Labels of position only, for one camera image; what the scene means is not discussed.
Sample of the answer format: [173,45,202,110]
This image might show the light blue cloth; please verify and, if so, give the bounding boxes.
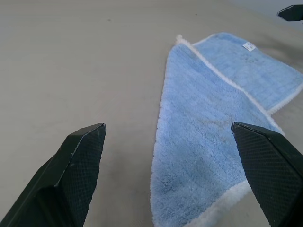
[149,32,303,227]

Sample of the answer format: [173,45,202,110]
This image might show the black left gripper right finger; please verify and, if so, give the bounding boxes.
[231,121,303,227]

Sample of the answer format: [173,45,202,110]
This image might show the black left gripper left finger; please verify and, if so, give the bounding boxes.
[0,122,107,227]

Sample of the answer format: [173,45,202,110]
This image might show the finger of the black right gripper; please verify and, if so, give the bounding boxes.
[276,4,303,23]

